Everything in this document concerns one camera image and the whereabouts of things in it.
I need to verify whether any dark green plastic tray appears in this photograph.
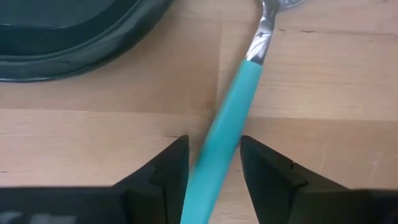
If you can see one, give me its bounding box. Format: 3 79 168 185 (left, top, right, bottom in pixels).
0 0 174 83

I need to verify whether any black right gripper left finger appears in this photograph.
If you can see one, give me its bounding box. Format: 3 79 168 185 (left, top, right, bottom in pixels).
111 135 190 224

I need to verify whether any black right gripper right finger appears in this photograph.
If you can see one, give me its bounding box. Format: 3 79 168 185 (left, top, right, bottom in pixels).
239 135 348 224

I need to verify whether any spoon with teal handle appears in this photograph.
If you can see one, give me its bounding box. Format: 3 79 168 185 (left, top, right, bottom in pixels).
180 0 305 224

